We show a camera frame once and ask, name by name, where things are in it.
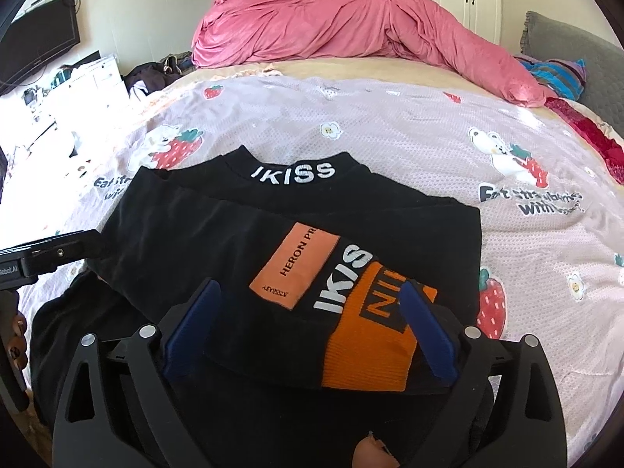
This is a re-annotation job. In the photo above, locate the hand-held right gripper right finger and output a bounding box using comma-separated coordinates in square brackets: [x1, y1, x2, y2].
[400, 280, 569, 468]

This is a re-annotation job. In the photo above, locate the blue striped cloth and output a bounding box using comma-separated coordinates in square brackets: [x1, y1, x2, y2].
[517, 56, 590, 101]

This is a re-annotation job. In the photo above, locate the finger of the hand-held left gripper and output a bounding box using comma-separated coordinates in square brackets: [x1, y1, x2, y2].
[29, 231, 103, 268]

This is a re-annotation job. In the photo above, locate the grey padded headboard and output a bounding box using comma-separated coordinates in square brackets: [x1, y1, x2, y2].
[519, 10, 624, 122]

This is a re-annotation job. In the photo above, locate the white dresser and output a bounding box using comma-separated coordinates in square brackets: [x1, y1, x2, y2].
[0, 51, 122, 157]

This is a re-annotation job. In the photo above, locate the person's left hand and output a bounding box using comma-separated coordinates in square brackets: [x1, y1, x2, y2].
[7, 309, 29, 374]

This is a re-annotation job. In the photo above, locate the pink duvet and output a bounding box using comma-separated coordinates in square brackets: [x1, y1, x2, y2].
[191, 0, 549, 108]

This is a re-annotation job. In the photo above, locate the black television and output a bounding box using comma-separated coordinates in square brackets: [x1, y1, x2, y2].
[0, 0, 81, 91]

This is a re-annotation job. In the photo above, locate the black sweater with orange cuffs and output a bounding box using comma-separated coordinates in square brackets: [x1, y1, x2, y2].
[29, 145, 483, 468]

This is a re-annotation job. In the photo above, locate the red patterned pillow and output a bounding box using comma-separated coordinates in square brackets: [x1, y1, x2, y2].
[543, 96, 624, 181]

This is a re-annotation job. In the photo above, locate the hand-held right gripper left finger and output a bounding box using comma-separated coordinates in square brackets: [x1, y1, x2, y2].
[51, 278, 226, 468]

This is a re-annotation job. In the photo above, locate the pile of dark clothes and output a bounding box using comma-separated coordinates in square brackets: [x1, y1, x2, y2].
[123, 51, 196, 101]

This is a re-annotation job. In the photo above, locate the strawberry printed bed sheet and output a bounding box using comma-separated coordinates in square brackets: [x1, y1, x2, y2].
[0, 73, 624, 454]

